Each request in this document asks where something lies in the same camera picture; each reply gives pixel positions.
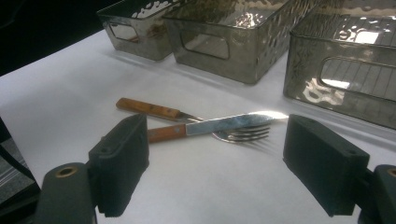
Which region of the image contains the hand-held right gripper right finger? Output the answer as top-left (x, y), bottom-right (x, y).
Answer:
top-left (282, 113), bottom-right (372, 218)

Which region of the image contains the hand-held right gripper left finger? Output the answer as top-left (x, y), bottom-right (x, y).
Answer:
top-left (88, 113), bottom-right (150, 218)

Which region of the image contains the wooden-handled fork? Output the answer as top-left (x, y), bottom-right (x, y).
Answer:
top-left (115, 97), bottom-right (272, 145)

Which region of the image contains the clear grey plastic bin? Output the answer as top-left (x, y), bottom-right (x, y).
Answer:
top-left (282, 0), bottom-right (396, 131)
top-left (96, 0), bottom-right (183, 62)
top-left (162, 0), bottom-right (316, 85)

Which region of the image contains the wooden-handled knife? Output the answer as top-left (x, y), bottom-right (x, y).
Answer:
top-left (147, 110), bottom-right (290, 145)

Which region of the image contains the white table cover sheet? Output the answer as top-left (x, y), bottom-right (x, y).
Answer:
top-left (0, 29), bottom-right (396, 224)

